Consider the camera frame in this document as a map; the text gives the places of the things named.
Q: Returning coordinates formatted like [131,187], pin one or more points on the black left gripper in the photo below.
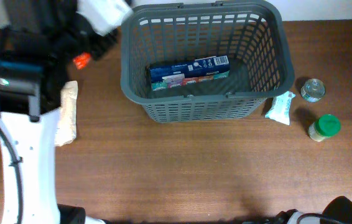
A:
[107,42]

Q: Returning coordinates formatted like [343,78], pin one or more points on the orange spaghetti packet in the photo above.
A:
[82,60]

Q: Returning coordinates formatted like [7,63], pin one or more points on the beige grain bag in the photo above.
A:
[66,127]

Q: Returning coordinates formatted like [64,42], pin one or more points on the blue cardboard box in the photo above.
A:
[189,72]

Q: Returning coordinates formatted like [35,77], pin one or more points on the grey plastic shopping basket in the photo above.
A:
[249,33]

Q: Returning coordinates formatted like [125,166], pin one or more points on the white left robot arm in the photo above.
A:
[36,45]

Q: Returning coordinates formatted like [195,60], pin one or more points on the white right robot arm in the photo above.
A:
[338,211]

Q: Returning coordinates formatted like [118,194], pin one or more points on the white green wrapped snack pack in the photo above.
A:
[280,108]

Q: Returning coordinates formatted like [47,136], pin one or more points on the small metal tin can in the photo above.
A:
[313,90]

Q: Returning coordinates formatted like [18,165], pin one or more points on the green lid glass jar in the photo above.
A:
[324,127]

